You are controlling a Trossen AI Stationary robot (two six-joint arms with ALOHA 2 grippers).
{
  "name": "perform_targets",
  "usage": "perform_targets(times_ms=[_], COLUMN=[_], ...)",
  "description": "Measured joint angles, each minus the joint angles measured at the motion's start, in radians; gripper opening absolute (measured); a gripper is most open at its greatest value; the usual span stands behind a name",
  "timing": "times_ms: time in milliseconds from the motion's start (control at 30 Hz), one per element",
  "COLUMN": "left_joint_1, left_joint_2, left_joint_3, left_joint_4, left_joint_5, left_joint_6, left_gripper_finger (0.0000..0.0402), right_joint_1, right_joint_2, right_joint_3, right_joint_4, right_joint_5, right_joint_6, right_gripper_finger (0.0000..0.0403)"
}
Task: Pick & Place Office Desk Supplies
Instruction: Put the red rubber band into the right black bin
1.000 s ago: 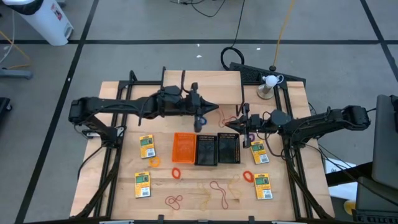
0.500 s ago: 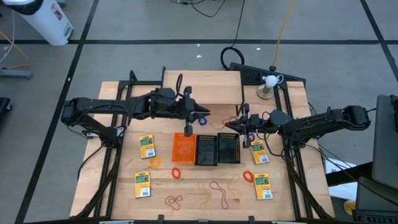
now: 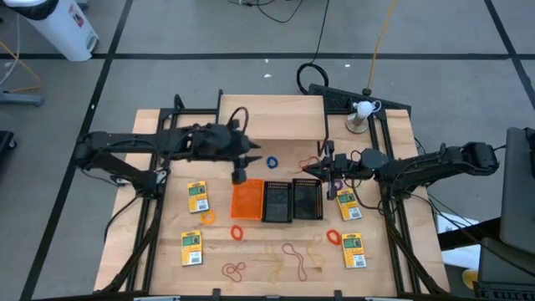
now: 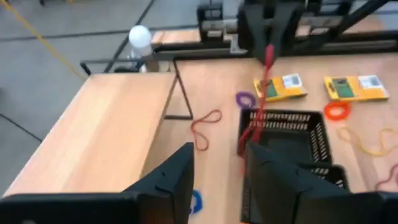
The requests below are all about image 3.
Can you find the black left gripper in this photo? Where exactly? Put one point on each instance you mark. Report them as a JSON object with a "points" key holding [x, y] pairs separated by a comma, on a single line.
{"points": [[221, 142]]}

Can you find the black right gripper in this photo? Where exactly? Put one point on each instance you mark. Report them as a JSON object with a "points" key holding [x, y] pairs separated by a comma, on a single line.
{"points": [[340, 165]]}

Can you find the red rubber band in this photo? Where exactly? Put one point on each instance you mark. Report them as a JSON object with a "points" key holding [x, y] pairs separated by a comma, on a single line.
{"points": [[222, 271], [309, 158], [297, 259]]}

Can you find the blue spiral wrist coil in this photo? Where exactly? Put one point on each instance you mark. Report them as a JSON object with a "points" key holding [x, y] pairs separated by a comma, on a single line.
{"points": [[268, 162]]}

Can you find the black plastic basket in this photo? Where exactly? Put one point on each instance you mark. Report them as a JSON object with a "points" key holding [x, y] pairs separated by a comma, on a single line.
{"points": [[277, 202], [307, 200]]}

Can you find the orange plastic basket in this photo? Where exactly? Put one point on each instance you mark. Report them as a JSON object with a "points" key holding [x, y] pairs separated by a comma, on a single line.
{"points": [[247, 200]]}

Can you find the yellow blister card pack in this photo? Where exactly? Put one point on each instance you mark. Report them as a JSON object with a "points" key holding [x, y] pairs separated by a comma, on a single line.
{"points": [[353, 251], [349, 207], [192, 248], [197, 198]]}

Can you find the orange spiral wrist coil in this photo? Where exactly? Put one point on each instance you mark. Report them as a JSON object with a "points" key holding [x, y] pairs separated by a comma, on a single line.
{"points": [[328, 235]]}

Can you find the yellow rubber band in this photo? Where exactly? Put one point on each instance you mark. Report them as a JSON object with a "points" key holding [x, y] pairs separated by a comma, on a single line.
{"points": [[310, 251], [279, 261]]}

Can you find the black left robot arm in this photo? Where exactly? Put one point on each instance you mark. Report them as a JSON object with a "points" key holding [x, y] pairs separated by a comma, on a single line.
{"points": [[125, 142]]}

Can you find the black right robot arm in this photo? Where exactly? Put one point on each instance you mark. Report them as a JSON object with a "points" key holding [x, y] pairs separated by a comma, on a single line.
{"points": [[439, 161]]}

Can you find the wooden shelf riser black legs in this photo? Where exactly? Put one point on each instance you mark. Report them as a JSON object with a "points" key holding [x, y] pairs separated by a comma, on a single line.
{"points": [[271, 117]]}

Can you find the black perforated panel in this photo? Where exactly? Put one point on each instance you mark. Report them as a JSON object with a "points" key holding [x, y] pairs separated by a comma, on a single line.
{"points": [[334, 98]]}

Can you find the white bulb lamp metal base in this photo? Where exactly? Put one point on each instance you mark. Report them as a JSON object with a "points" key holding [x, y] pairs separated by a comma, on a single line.
{"points": [[363, 109]]}

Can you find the black table clamp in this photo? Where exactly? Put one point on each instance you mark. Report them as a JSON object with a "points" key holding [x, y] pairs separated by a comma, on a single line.
{"points": [[216, 294], [337, 294]]}

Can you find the white paper sheet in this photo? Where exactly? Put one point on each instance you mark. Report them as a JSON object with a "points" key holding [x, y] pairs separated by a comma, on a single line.
{"points": [[462, 257]]}

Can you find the yellow round object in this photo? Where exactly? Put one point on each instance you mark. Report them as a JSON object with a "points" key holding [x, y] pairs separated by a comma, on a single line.
{"points": [[470, 278]]}

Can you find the grey metal box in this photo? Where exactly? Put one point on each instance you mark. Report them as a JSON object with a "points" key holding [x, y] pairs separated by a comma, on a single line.
{"points": [[520, 188]]}

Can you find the dark grey equipment box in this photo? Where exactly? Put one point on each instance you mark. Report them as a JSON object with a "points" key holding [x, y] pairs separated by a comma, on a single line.
{"points": [[505, 271]]}

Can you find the white cylindrical bin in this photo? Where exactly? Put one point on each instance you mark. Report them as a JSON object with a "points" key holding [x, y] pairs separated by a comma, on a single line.
{"points": [[58, 29]]}

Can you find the grey stand base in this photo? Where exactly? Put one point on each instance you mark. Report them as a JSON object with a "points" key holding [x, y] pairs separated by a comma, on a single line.
{"points": [[21, 99]]}

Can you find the black floor object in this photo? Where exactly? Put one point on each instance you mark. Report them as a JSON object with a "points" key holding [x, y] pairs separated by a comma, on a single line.
{"points": [[5, 144]]}

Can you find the black metal rig frame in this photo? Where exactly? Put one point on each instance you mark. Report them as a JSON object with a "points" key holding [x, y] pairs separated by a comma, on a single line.
{"points": [[192, 111]]}

